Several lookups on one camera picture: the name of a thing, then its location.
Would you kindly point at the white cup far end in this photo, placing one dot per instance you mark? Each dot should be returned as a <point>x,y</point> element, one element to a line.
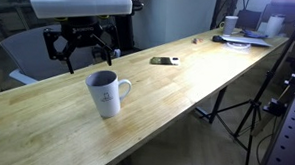
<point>230,26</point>

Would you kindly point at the white ceramic mug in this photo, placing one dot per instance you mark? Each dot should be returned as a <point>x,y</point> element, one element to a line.
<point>105,97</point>

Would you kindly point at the small orange object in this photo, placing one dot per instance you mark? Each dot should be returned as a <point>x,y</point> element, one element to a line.
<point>197,41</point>

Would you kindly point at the black camera tripod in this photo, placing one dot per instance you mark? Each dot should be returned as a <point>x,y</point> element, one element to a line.
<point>271,73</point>

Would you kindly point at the smartphone with white case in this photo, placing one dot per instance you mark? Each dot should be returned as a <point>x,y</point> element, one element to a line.
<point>165,61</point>

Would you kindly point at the black optical breadboard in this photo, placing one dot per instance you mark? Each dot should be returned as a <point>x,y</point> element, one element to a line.
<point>286,145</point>

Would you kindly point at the grey office chair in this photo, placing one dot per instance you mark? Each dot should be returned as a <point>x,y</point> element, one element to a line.
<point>25,53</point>

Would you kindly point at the blue crumpled item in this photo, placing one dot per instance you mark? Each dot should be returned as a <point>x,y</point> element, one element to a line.
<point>254,34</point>

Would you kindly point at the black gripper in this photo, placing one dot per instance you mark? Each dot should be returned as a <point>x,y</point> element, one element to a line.
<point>81,31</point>

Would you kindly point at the black computer mouse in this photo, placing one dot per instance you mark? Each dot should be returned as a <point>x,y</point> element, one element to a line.
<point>217,39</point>

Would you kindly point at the white round disc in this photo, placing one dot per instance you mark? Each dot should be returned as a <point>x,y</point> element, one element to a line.
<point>238,46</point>

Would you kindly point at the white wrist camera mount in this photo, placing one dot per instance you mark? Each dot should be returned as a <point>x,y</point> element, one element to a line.
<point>77,4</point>

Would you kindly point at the black pedestal column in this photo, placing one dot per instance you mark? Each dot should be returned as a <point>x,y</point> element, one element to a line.
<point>124,33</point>

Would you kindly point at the black clamp block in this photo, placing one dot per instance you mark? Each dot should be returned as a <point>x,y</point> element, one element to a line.
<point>275,106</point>

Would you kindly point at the black chair back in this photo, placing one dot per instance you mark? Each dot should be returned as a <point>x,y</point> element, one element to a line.
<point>248,19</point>

